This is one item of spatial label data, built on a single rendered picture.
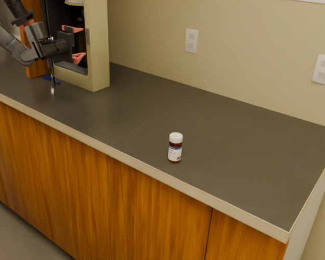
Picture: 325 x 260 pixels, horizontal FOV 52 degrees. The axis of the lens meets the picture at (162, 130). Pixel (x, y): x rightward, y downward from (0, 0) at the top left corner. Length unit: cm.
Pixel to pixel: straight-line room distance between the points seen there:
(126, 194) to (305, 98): 85
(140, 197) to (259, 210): 46
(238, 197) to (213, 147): 28
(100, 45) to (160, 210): 81
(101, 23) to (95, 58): 15
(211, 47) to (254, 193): 86
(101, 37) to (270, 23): 74
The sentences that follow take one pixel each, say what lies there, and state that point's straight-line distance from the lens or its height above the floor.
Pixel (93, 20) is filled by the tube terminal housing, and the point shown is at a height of 127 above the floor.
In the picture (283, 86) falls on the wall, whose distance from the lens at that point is 156.
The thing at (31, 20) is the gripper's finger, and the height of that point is 127.
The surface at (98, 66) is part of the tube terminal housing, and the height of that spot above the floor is 106.
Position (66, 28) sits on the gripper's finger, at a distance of 135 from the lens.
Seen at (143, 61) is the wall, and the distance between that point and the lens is 193.
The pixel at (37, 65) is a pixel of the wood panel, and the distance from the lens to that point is 186.
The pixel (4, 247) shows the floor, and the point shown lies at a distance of 223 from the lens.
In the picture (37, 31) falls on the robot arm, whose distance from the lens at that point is 129.
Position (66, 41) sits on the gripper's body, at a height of 124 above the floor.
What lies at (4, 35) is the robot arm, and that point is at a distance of 129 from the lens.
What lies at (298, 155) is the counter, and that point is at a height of 94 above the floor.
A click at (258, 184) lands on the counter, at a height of 94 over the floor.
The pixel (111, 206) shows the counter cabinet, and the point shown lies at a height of 63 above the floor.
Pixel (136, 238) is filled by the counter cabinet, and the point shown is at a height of 54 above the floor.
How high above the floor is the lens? 156
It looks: 29 degrees down
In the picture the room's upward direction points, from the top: 3 degrees clockwise
